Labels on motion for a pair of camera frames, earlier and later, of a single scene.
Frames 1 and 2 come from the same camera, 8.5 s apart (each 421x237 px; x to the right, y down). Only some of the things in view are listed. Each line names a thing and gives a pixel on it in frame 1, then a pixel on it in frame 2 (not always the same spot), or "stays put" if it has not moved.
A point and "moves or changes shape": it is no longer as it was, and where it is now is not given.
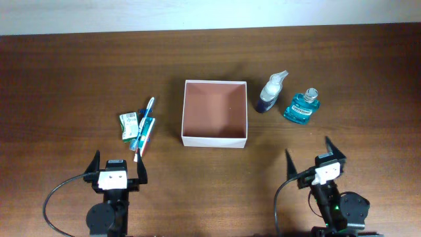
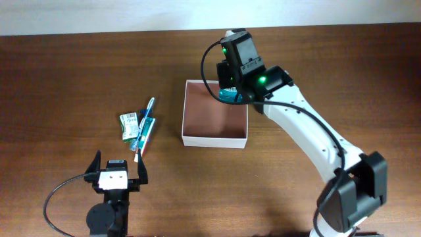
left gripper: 133,185 stays put
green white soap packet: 129,126 stays put
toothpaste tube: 144,131 stays put
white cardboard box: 215,114 stays put
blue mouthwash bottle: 302,106 moves or changes shape
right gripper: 341,157 to 223,78
